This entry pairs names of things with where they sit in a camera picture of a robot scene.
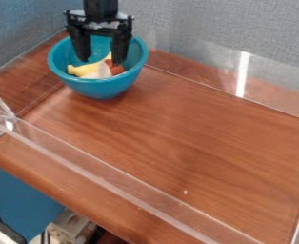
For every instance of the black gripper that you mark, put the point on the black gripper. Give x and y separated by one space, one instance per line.
100 18

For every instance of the yellow toy banana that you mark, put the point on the yellow toy banana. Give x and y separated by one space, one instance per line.
77 70

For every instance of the blue plastic bowl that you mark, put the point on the blue plastic bowl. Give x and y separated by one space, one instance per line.
97 88

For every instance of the white object under table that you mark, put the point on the white object under table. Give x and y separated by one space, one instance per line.
70 228

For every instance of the white and brown toy mushroom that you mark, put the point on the white and brown toy mushroom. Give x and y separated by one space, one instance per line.
101 69

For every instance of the clear acrylic barrier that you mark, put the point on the clear acrylic barrier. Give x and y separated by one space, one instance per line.
185 161

